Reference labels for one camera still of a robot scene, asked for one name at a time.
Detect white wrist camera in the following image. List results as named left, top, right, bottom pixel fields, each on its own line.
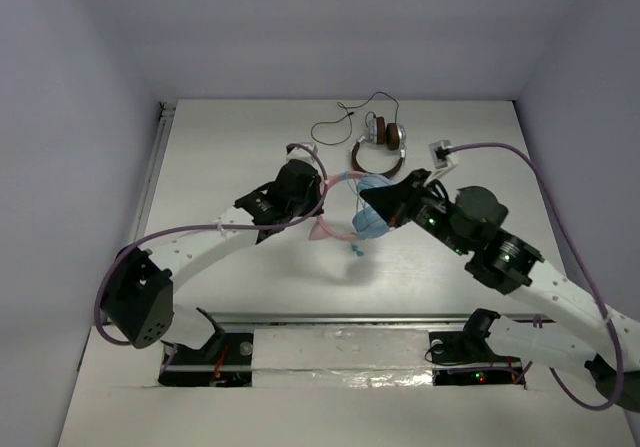
left=427, top=140, right=458, bottom=183
left=285, top=141, right=318, bottom=165

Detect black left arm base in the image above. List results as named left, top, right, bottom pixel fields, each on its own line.
left=158, top=308, right=254, bottom=388

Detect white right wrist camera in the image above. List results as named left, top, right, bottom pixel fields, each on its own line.
left=427, top=140, right=458, bottom=183

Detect pink blue cat-ear headphones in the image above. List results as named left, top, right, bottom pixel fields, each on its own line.
left=308, top=171, right=392, bottom=243

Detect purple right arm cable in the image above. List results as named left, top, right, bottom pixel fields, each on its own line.
left=452, top=142, right=626, bottom=412

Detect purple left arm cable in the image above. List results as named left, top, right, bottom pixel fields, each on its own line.
left=95, top=144, right=329, bottom=348

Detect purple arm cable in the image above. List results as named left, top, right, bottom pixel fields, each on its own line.
left=452, top=142, right=626, bottom=412
left=95, top=144, right=329, bottom=348

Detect aluminium rail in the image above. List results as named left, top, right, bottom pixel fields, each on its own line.
left=102, top=310, right=556, bottom=329
left=124, top=100, right=178, bottom=246

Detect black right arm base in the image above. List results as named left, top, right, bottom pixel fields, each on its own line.
left=424, top=308, right=526, bottom=387

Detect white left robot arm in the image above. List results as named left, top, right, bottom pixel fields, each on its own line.
left=94, top=160, right=327, bottom=361

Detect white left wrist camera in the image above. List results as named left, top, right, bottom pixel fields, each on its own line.
left=285, top=141, right=318, bottom=165

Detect aluminium rail left side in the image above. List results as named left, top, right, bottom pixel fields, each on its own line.
left=124, top=100, right=178, bottom=246

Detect aluminium rail front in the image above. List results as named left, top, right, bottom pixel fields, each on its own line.
left=102, top=310, right=556, bottom=329

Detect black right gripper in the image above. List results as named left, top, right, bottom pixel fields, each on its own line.
left=359, top=167, right=468, bottom=255

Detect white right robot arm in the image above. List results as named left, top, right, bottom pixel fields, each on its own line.
left=361, top=169, right=639, bottom=412

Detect brown silver headphones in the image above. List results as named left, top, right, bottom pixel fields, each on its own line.
left=349, top=116, right=407, bottom=179

